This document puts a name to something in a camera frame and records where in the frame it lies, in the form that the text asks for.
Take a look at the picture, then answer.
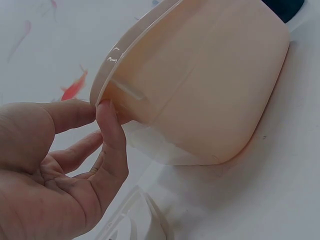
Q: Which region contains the person's left hand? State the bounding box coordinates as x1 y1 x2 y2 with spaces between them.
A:
0 98 130 240

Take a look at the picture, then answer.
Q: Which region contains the peach plastic container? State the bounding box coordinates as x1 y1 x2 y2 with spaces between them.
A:
89 0 291 166

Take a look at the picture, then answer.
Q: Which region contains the clear plastic lid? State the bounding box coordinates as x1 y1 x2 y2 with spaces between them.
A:
106 184 176 240

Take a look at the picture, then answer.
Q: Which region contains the dark round object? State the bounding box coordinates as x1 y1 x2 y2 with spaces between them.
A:
262 0 306 25

